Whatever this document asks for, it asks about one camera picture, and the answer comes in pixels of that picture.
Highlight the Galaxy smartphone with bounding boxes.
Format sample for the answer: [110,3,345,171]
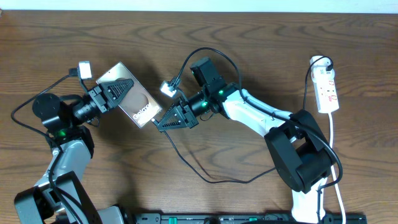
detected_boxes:
[96,62,162,128]

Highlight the black charging cable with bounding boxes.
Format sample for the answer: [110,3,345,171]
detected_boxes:
[150,55,335,185]

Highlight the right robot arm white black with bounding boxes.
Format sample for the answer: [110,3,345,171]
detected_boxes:
[155,57,339,223]

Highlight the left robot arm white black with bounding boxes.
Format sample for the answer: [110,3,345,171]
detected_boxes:
[14,79,134,223]

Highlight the white power strip, red switches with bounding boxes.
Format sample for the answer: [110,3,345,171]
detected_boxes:
[310,55,340,114]

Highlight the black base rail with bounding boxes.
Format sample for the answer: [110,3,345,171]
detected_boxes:
[133,212,368,224]

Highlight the white power strip cord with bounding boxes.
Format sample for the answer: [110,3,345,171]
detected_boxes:
[327,112,347,224]

